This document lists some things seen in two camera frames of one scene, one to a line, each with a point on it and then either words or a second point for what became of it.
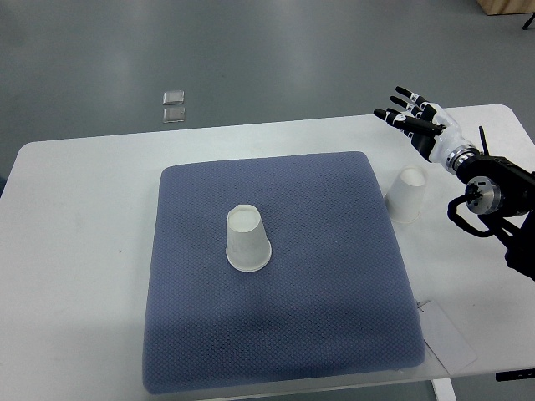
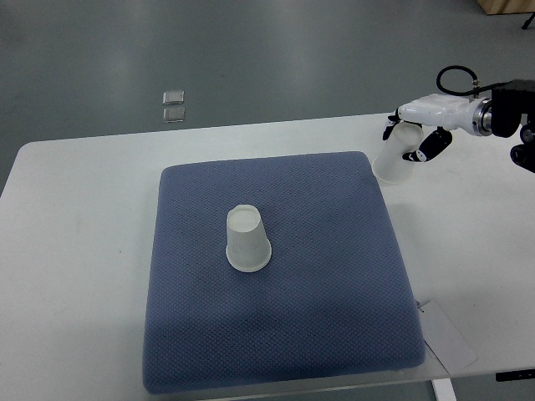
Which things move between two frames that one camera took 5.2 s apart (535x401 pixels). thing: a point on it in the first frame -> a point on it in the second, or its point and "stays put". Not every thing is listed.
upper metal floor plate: (173, 97) stays put
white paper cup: (405, 198) -> (389, 166)
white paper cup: (248, 246) stays put
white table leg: (444, 389) stays put
